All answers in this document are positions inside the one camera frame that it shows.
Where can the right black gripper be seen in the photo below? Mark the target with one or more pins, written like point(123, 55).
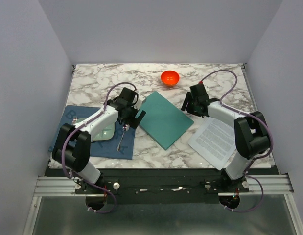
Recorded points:
point(189, 98)

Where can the aluminium extrusion rail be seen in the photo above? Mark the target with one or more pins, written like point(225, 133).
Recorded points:
point(64, 187)

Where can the blue lettered placemat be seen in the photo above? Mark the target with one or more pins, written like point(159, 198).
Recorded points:
point(106, 148)

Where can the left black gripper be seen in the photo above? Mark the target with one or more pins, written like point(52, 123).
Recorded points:
point(133, 122)

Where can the orange plastic bowl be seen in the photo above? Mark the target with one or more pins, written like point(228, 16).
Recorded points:
point(170, 78)

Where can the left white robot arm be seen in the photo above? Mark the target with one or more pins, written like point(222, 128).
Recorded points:
point(72, 147)

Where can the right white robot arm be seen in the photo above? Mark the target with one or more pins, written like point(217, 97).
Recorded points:
point(250, 132)

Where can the printed white paper sheets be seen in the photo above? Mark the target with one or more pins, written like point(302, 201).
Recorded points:
point(214, 141)

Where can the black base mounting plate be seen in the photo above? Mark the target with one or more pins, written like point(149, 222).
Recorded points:
point(162, 186)

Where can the teal file folder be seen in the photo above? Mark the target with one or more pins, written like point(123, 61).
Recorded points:
point(163, 121)

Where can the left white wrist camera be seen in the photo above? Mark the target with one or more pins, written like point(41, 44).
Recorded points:
point(139, 102)

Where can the pale green divided plate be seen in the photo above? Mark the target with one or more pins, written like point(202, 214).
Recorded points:
point(106, 134)

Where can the silver metal spoon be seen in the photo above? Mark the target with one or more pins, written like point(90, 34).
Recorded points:
point(123, 137)

